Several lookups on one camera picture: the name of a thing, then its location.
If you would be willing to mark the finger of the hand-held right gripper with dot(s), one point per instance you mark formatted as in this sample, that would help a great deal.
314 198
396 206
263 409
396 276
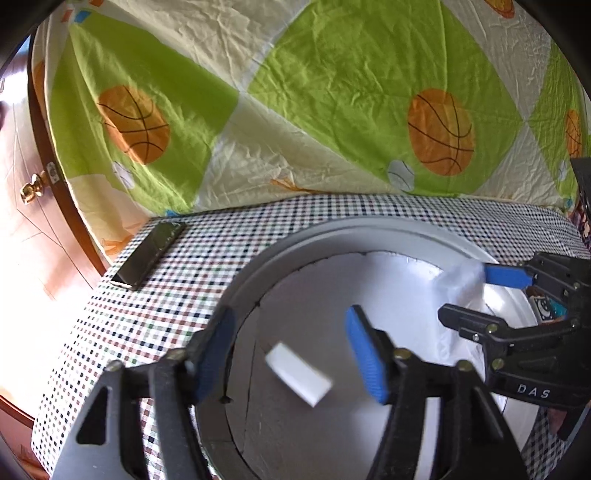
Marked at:
466 318
505 277

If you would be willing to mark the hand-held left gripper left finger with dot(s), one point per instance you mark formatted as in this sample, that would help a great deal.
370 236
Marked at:
217 353

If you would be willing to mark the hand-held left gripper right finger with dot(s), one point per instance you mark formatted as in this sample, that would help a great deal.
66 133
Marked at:
364 353

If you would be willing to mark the white plastic wrapper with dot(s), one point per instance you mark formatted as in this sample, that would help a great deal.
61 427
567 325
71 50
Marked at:
461 279

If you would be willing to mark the white rectangular block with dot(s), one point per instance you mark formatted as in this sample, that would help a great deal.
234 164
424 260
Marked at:
298 374

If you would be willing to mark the round metal tin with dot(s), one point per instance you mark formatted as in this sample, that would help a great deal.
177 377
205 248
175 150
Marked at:
258 272

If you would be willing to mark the checkered cloth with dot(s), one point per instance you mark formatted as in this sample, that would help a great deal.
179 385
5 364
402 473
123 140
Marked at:
184 300

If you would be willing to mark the white paper liner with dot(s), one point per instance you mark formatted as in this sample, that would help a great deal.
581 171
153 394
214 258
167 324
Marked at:
314 314

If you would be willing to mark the black rectangular box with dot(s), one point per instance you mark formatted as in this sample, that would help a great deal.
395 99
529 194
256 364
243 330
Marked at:
147 256

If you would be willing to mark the wooden cabinet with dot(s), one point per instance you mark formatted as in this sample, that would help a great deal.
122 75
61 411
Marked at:
27 258

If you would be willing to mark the brass cabinet knob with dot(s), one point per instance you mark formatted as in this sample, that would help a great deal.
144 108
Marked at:
31 189

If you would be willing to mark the basketball print quilt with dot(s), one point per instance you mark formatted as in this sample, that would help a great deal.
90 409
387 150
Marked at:
323 92

